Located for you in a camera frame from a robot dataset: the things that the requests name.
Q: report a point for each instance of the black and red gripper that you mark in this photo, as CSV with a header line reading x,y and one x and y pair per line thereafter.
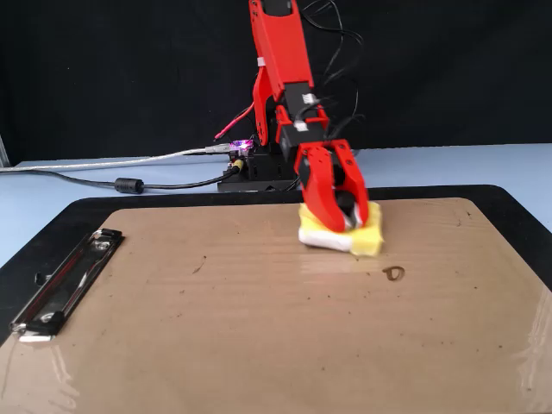
x,y
302,133

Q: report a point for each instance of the yellow sponge with black knob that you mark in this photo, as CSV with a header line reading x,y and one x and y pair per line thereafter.
x,y
368,239

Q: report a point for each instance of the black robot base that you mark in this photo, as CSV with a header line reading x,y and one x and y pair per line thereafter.
x,y
267,172

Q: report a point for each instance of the red controller circuit board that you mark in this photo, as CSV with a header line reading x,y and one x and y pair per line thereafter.
x,y
240,146

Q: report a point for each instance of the brown clipboard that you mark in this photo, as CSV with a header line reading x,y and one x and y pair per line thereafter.
x,y
280,336

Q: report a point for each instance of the black backdrop cloth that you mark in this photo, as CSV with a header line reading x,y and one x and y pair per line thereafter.
x,y
108,64

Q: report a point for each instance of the silver metal clipboard clip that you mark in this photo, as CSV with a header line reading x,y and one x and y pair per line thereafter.
x,y
64,289

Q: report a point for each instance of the black desk mat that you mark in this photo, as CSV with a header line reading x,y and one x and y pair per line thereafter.
x,y
43,233

